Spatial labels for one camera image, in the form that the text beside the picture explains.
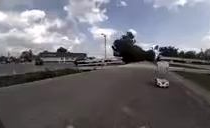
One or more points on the guard railing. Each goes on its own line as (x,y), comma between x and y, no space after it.
(99,62)

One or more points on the street lamp pole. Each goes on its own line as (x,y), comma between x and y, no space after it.
(104,46)

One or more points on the dark trees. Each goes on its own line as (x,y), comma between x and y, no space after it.
(130,50)

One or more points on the grey asphalt path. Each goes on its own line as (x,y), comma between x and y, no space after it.
(103,100)

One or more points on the low building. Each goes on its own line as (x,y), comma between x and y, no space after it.
(61,56)

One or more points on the dark vehicle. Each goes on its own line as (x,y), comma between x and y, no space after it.
(39,62)

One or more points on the row of trees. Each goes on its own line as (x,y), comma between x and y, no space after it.
(179,52)

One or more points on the grass strip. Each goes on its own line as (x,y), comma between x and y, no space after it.
(29,76)

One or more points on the grass verge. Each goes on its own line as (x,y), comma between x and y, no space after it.
(201,80)

